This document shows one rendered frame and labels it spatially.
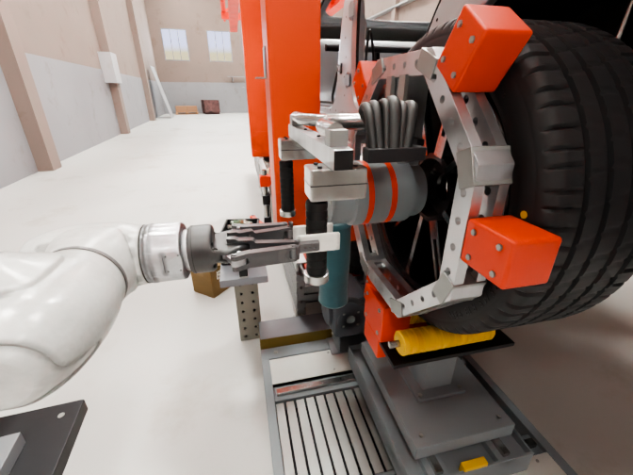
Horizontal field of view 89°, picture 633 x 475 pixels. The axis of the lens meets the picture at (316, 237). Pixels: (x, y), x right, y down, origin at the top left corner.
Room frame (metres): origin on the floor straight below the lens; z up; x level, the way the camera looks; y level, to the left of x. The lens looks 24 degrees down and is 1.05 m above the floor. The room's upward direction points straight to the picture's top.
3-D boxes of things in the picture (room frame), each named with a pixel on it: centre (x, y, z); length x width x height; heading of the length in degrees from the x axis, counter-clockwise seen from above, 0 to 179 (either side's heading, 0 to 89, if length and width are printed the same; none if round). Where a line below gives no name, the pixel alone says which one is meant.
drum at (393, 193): (0.69, -0.12, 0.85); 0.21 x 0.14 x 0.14; 103
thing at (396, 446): (0.75, -0.36, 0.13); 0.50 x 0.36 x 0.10; 13
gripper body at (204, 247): (0.46, 0.15, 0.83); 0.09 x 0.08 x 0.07; 103
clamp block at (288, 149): (0.83, 0.05, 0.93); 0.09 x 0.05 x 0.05; 103
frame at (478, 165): (0.71, -0.19, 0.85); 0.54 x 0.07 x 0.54; 13
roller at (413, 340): (0.62, -0.31, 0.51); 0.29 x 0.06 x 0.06; 103
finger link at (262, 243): (0.45, 0.08, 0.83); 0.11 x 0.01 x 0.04; 92
